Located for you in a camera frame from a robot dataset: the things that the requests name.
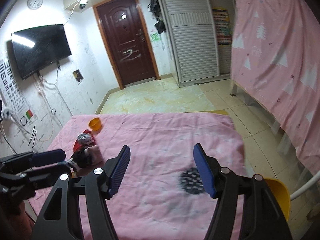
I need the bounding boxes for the black hanging bags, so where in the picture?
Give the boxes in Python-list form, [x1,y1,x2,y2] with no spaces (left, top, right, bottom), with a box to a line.
[148,0,167,34]

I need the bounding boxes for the wall mounted black television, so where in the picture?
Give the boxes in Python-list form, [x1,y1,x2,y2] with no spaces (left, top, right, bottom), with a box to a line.
[11,24,72,80]

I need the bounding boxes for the colourful wall chart poster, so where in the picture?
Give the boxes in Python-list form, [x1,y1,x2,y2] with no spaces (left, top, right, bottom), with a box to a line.
[212,8,232,46]

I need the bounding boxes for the black and white cloth pile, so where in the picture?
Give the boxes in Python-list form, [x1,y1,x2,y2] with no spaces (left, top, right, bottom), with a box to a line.
[67,151,93,172]

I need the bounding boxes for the white security camera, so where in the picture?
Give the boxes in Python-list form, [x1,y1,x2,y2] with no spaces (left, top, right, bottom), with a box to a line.
[76,0,88,10]

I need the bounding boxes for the dark brown wooden door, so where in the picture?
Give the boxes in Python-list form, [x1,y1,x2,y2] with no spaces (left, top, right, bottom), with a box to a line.
[93,0,160,89]

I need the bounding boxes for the round white wall clock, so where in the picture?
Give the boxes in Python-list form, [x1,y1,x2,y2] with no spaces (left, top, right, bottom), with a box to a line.
[27,0,43,10]

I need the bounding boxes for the pink cloth item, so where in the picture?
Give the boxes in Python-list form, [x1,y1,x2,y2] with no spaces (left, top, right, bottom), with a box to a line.
[84,145,103,166]

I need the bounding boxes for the pink tree pattern curtain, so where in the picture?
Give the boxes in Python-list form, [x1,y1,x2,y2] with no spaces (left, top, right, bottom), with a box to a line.
[231,0,319,174]

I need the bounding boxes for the grey cloth ball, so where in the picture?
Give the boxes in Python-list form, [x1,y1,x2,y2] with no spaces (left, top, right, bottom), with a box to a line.
[77,133,94,145]

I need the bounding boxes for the white louvered wardrobe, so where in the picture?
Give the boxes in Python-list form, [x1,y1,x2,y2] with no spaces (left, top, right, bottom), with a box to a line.
[160,0,230,87]

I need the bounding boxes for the pink bed sheet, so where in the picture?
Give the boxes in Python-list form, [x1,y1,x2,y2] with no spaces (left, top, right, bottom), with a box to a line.
[30,112,247,240]

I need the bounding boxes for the eye chart poster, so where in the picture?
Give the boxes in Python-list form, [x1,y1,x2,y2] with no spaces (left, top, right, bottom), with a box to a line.
[1,59,34,127]

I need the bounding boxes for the small orange plastic bowl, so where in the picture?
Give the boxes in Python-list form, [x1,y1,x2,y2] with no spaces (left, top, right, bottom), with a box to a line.
[88,117,102,132]

